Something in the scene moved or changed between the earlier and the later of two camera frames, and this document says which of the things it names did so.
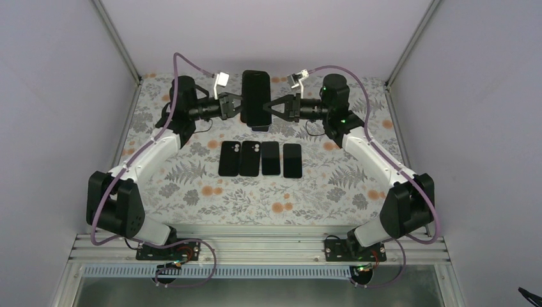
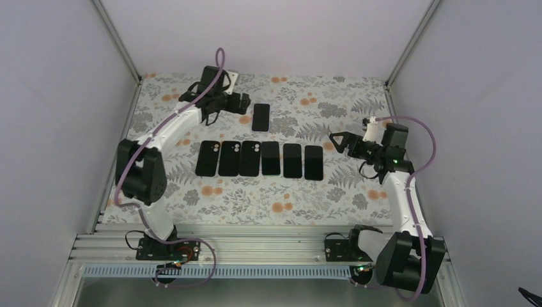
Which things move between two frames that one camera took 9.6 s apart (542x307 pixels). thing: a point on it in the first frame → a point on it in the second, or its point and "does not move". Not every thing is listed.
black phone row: (255, 93) → (314, 163)
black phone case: (250, 158) does not move
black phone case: (229, 158) does not move
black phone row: (292, 160) does not move
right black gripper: (289, 114) → (346, 140)
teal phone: (270, 159) does not move
